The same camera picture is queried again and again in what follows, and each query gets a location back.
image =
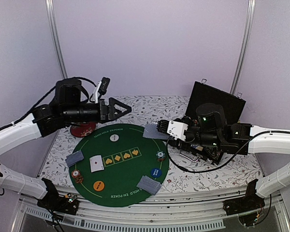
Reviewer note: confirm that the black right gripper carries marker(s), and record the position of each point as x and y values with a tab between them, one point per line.
166	125

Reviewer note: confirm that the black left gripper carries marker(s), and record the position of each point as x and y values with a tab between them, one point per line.
110	115

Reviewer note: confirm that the white dealer button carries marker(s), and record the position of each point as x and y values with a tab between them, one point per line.
114	138

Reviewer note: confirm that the blue playing card deck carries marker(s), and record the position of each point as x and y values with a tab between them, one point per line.
151	132

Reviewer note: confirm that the ace of diamonds card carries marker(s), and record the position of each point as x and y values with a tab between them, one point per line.
96	163

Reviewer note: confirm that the blue topped chip stack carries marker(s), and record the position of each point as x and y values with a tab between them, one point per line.
160	156

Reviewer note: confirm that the dealt cards pile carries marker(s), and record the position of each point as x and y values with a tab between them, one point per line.
149	185
74	158

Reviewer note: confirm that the blue small blind button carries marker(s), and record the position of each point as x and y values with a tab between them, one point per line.
156	172

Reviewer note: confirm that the red topped chip stack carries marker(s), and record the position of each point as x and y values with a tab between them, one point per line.
77	177

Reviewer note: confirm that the orange big blind button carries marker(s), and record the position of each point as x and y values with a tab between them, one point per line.
99	185

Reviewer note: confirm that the dealt cards bottom pile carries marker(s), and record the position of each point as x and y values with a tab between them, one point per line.
149	185

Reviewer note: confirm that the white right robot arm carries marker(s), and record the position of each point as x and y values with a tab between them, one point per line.
269	141

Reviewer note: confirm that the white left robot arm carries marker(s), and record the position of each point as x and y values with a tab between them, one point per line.
14	135

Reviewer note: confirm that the red floral round tin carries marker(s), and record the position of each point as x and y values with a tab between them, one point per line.
81	130

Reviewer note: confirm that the black poker chip case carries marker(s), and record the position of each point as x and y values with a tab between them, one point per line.
214	110

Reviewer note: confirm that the round green poker mat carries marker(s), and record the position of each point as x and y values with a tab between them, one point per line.
125	162

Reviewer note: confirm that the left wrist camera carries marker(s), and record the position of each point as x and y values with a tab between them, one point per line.
100	90

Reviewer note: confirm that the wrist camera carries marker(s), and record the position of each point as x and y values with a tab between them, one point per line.
177	130
100	90

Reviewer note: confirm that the silver case handle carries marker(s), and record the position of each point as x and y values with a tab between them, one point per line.
190	156

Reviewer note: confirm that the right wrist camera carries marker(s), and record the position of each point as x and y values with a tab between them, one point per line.
177	130

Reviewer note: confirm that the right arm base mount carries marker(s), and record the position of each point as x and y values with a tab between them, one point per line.
250	201

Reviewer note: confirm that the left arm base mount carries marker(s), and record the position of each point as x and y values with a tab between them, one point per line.
54	202

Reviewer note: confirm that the left aluminium frame post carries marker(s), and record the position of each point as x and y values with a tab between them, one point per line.
55	38

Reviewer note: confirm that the aluminium frame post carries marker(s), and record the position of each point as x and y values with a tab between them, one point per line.
244	45
55	38

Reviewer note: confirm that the right aluminium frame post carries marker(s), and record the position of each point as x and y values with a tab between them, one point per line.
244	45

